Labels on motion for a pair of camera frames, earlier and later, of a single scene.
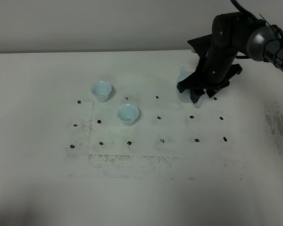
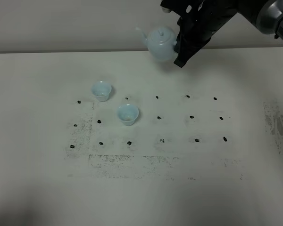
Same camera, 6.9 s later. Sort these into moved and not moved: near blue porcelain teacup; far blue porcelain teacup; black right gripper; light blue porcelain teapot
Moved: light blue porcelain teapot; black right gripper
Not moved: far blue porcelain teacup; near blue porcelain teacup
